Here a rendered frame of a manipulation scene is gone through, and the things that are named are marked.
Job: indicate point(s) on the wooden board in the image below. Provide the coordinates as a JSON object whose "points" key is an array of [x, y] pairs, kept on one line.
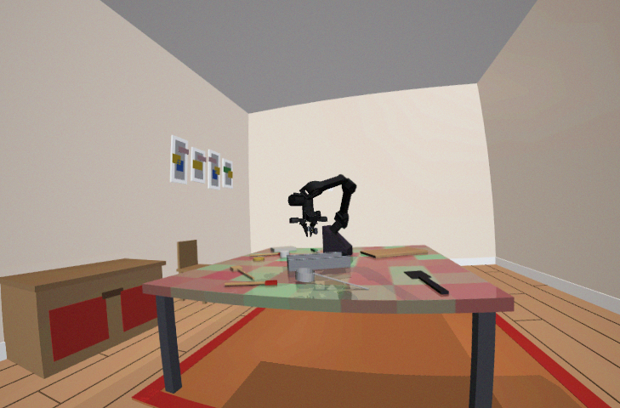
{"points": [[396, 251]]}

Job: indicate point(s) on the dark grey roasting tin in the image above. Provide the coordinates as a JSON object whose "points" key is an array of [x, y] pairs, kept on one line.
{"points": [[330, 260]]}

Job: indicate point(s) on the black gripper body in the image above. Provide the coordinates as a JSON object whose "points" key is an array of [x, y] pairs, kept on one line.
{"points": [[303, 221]]}

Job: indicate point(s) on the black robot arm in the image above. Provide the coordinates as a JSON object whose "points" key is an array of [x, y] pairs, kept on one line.
{"points": [[315, 188]]}

